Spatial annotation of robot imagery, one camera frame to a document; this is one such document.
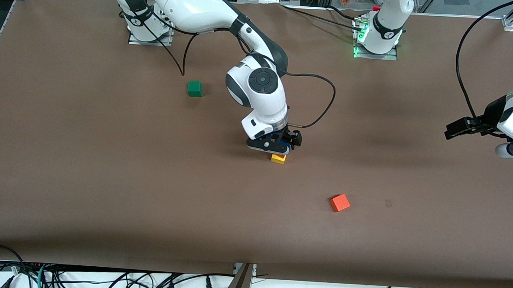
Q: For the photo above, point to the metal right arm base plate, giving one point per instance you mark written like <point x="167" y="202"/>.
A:
<point x="134" y="37"/>

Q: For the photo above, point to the brown table cover sheet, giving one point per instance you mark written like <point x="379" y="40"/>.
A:
<point x="152" y="200"/>

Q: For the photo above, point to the yellow cube block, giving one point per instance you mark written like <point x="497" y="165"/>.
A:
<point x="278" y="159"/>

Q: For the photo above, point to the metal table edge bracket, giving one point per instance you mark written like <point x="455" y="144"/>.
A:
<point x="244" y="280"/>

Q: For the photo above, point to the orange cube block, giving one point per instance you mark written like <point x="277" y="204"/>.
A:
<point x="339" y="202"/>

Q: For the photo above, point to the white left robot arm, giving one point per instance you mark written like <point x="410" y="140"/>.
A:
<point x="389" y="20"/>

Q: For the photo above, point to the green cube block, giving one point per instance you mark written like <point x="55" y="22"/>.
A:
<point x="194" y="88"/>

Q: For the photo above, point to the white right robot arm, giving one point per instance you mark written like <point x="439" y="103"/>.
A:
<point x="262" y="97"/>

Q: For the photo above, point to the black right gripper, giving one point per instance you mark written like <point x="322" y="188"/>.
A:
<point x="291" y="136"/>

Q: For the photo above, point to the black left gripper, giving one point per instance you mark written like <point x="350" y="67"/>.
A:
<point x="490" y="113"/>

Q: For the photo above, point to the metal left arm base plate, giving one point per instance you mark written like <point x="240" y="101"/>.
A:
<point x="392" y="55"/>

